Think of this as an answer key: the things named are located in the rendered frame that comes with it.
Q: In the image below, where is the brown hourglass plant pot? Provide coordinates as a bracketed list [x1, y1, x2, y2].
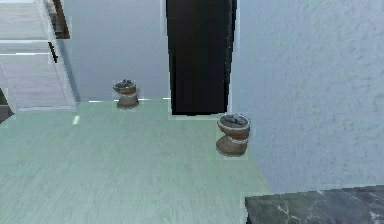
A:
[215, 112, 252, 158]
[112, 78, 140, 111]

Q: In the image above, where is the black room door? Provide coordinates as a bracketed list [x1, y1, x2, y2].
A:
[165, 0, 238, 117]

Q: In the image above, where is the dark marble countertop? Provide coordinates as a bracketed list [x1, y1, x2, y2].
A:
[244, 185, 384, 224]

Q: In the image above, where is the white room door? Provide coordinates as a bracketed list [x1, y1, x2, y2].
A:
[0, 0, 78, 113]

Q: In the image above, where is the black door handle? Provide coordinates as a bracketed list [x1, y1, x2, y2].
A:
[47, 41, 59, 64]

